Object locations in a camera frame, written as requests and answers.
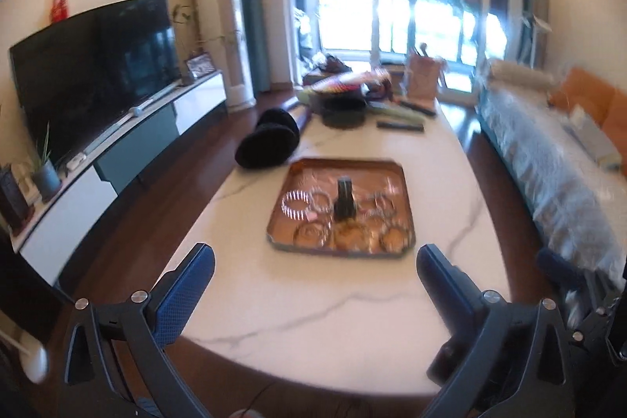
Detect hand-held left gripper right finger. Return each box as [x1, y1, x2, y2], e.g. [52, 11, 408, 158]
[416, 243, 572, 418]

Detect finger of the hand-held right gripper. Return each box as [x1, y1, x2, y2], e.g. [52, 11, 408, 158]
[535, 248, 619, 350]

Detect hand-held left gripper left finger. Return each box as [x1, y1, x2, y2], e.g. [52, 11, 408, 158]
[63, 243, 217, 418]

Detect group of glass cups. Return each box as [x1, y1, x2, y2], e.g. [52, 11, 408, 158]
[281, 182, 413, 253]

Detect golden metal tray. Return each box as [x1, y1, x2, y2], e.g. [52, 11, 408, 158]
[266, 157, 417, 259]

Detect sofa with lace cover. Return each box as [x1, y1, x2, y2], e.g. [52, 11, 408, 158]
[477, 58, 627, 292]

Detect dark small bottle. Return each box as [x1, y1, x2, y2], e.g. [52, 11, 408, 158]
[334, 175, 358, 221]

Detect white grey television cabinet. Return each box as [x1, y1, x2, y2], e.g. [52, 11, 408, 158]
[10, 69, 229, 288]

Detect short black bar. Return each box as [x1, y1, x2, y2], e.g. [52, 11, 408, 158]
[375, 119, 425, 133]

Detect orange cushion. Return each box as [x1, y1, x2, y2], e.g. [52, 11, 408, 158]
[547, 66, 627, 150]

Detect thin black bar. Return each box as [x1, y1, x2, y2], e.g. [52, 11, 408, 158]
[399, 100, 437, 116]

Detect green potted plant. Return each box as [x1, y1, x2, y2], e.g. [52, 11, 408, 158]
[26, 121, 65, 204]

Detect dark green round container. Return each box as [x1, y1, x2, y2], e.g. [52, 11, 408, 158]
[320, 96, 368, 129]

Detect dark curved wooden ornament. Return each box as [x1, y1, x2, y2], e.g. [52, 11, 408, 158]
[365, 80, 393, 102]

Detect pink wooden box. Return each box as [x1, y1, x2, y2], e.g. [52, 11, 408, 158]
[404, 52, 444, 102]

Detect purple curved bar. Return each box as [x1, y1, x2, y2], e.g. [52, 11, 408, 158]
[289, 101, 317, 132]

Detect black flat television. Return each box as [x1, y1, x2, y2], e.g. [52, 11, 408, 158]
[9, 0, 181, 165]

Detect tall bamboo plant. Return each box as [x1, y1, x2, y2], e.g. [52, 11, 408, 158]
[170, 2, 242, 82]

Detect white standing air conditioner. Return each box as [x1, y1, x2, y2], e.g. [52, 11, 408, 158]
[190, 0, 256, 109]

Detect grey curtain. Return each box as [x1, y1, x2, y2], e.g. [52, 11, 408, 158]
[234, 0, 273, 94]

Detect small photo frame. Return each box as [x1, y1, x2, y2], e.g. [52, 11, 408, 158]
[185, 54, 217, 80]

